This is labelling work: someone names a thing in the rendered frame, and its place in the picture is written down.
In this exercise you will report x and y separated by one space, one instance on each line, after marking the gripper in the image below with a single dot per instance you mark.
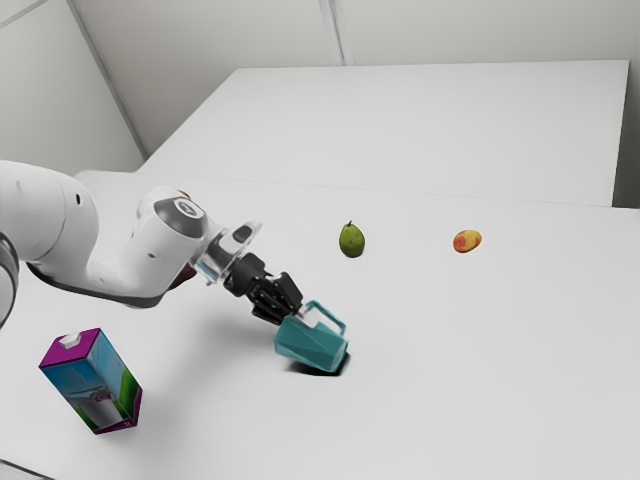
246 275

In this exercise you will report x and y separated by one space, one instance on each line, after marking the teal faceted mug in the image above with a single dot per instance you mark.
310 345

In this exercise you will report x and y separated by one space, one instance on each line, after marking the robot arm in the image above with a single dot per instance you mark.
110 250

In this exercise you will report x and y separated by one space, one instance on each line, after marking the green pear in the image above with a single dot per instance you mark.
352 241

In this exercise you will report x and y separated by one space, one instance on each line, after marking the red yellow apple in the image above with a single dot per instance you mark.
467 241

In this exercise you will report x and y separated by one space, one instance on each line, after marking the purple printed milk carton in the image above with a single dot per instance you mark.
92 380

